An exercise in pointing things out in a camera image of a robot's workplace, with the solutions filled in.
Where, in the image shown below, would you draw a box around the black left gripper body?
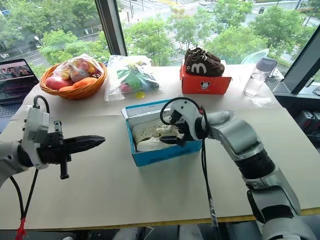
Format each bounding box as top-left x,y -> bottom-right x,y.
36,120 -> 74,180

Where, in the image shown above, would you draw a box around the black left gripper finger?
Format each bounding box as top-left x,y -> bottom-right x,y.
63,134 -> 106,147
65,139 -> 107,156

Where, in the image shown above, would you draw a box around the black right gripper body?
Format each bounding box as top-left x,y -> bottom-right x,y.
170,110 -> 199,147

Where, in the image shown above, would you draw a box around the white sneaker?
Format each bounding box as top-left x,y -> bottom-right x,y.
136,136 -> 181,153
131,121 -> 180,141

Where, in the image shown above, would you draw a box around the blue open shoebox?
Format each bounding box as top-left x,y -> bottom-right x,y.
120,98 -> 203,167

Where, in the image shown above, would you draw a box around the orange shoebox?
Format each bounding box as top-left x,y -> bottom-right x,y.
179,64 -> 233,95

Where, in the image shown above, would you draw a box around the orange woven basket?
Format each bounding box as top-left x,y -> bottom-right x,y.
39,59 -> 109,101

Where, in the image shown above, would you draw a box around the beige paper table cover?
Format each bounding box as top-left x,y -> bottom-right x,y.
0,65 -> 320,231

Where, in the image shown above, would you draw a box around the bagged plush toys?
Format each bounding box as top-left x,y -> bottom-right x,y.
44,56 -> 104,92

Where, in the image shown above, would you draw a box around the brown sneaker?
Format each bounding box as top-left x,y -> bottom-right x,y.
186,47 -> 222,63
184,53 -> 226,77

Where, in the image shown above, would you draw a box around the clear bag of toys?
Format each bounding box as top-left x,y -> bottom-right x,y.
103,54 -> 161,102

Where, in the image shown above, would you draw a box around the dark laptop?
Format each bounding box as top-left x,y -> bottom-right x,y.
0,58 -> 41,134

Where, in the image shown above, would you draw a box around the clear water bottle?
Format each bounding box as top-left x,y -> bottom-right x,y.
243,57 -> 277,97

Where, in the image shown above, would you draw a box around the grey keyboard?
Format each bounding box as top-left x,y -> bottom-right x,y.
264,67 -> 286,91

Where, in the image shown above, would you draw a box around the dark window pillar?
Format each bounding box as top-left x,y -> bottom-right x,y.
94,0 -> 129,57

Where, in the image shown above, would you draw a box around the black device with red parts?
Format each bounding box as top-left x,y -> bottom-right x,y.
296,109 -> 320,137

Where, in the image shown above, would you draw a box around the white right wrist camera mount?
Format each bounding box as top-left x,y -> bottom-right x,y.
168,98 -> 204,141

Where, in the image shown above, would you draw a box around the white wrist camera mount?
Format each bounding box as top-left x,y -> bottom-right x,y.
168,98 -> 204,141
20,106 -> 51,171

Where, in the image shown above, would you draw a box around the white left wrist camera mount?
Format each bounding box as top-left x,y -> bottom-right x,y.
20,106 -> 51,171

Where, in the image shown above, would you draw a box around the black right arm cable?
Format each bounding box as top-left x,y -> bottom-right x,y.
159,98 -> 223,240

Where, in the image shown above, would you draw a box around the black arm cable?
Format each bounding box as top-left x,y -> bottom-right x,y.
9,94 -> 51,240
159,98 -> 223,240

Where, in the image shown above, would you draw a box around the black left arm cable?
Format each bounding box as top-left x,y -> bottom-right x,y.
9,94 -> 51,240

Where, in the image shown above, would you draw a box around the dark slanted window frame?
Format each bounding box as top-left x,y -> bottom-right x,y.
271,24 -> 320,95

